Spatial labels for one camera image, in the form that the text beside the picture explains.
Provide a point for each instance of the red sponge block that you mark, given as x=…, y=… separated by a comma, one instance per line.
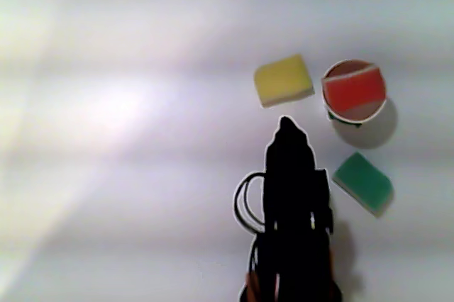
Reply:
x=354, y=91

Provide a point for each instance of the yellow sponge block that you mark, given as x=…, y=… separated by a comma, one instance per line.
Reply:
x=282, y=80

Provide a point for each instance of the white paper cup green tape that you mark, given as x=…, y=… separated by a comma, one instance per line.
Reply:
x=354, y=116

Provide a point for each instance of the green sponge block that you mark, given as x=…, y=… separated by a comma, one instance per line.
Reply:
x=363, y=183

